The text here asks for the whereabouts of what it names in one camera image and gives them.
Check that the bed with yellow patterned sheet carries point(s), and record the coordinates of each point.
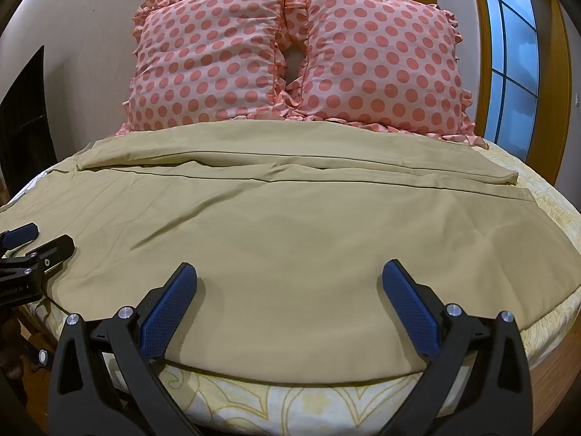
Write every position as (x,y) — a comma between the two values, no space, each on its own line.
(317,411)

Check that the dark furniture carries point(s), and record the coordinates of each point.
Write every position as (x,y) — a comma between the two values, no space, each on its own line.
(25,122)

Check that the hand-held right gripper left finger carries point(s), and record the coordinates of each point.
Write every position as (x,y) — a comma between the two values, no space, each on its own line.
(165,315)

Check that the window with wooden frame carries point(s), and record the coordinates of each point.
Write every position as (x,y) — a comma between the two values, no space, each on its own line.
(510,54)

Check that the tan bed sheet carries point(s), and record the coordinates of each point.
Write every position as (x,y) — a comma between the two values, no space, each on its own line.
(290,245)

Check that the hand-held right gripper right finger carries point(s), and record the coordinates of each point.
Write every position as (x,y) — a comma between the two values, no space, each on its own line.
(411,309)

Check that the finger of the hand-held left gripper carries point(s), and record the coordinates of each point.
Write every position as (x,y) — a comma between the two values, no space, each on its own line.
(20,235)
(52,250)

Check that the pink polka dot pillow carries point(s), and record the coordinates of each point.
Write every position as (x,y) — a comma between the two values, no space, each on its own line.
(376,63)
(209,59)

